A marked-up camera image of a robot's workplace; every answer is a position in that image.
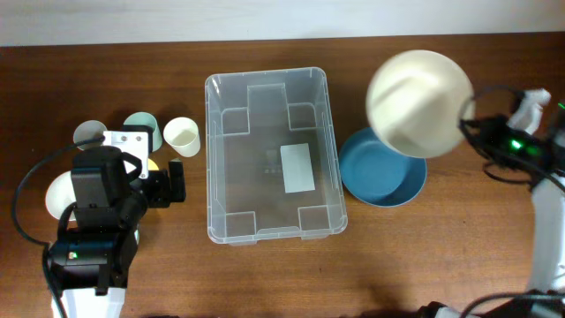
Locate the white small bowl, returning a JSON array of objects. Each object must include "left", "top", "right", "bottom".
[{"left": 45, "top": 170, "right": 76, "bottom": 220}]

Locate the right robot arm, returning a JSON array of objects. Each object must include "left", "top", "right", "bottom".
[{"left": 416, "top": 102, "right": 564, "bottom": 318}]

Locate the clear plastic storage bin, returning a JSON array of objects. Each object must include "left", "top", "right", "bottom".
[{"left": 205, "top": 67, "right": 348, "bottom": 246}]

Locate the white label in bin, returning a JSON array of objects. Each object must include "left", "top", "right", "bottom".
[{"left": 280, "top": 143, "right": 315, "bottom": 193}]

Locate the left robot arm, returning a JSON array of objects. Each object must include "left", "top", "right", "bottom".
[{"left": 42, "top": 146, "right": 186, "bottom": 317}]

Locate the cream bowl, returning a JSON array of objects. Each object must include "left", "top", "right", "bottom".
[{"left": 365, "top": 49, "right": 475, "bottom": 158}]

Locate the grey cup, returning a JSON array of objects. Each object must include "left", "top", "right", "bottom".
[{"left": 73, "top": 120, "right": 107, "bottom": 143}]

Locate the dark blue bowl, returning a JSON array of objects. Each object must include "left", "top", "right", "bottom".
[{"left": 339, "top": 128, "right": 427, "bottom": 208}]

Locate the mint green cup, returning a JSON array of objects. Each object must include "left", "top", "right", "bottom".
[{"left": 123, "top": 112, "right": 162, "bottom": 153}]

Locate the cream cup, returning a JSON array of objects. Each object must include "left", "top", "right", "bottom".
[{"left": 163, "top": 117, "right": 200, "bottom": 157}]

